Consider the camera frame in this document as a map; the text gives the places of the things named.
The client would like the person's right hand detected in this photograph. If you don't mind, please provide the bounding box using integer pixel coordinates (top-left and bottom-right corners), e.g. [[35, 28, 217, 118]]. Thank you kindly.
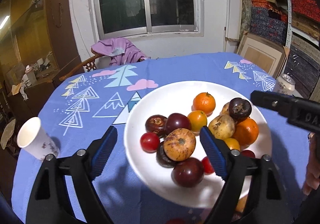
[[303, 132, 320, 196]]

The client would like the wooden chair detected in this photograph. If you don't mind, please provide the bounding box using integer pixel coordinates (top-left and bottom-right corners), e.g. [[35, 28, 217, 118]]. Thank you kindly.
[[59, 54, 103, 82]]

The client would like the floral paper cup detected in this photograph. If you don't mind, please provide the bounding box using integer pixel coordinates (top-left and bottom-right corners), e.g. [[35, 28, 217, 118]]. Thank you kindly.
[[17, 117, 60, 160]]

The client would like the dark purple mangosteen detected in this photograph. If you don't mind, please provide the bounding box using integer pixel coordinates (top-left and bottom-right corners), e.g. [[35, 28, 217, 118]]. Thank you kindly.
[[228, 98, 252, 122], [156, 142, 178, 168]]

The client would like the yellow brown spotted fruit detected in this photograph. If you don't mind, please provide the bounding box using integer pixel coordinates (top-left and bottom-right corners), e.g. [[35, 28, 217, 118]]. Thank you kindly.
[[208, 115, 235, 140]]

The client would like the orange tangerine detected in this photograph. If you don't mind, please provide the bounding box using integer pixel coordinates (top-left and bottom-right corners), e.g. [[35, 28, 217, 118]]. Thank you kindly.
[[193, 92, 216, 116], [233, 118, 259, 147]]

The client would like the white oval plate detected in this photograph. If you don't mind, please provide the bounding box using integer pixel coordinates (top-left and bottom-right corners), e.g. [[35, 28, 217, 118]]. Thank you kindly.
[[123, 80, 273, 209]]

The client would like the shelf with patterned boxes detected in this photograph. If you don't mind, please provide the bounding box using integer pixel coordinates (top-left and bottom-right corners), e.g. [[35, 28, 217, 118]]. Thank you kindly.
[[240, 0, 319, 101]]

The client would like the striped orange passion fruit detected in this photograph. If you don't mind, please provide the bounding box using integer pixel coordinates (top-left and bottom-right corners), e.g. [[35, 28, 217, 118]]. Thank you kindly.
[[235, 195, 248, 213], [163, 128, 196, 162]]

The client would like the pink purple cloth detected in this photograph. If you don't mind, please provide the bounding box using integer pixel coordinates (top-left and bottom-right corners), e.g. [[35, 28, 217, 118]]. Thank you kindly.
[[91, 37, 149, 66]]

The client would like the white beverage can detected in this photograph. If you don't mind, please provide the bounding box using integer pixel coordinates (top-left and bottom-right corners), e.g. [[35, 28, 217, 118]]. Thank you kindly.
[[273, 73, 296, 95]]

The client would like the brown wooden cabinet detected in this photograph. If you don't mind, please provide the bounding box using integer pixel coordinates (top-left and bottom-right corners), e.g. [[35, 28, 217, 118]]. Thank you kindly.
[[1, 0, 81, 121]]

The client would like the small orange fruit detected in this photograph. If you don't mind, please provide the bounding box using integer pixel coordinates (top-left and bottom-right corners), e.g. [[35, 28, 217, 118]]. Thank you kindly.
[[187, 110, 207, 134]]

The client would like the large smooth orange fruit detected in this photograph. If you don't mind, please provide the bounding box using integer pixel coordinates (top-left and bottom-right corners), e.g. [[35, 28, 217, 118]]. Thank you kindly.
[[224, 138, 240, 151]]

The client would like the dark purple plum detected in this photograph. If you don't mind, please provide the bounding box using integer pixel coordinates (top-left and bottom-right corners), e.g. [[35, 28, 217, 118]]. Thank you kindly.
[[171, 157, 204, 188], [164, 113, 191, 135]]

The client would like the framed wooden board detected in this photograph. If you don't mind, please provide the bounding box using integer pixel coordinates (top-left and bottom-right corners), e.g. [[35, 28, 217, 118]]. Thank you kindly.
[[236, 32, 290, 78]]

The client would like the dark brown mangosteen on plate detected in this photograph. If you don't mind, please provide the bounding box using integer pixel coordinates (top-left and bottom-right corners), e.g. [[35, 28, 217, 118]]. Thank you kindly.
[[145, 115, 167, 137]]

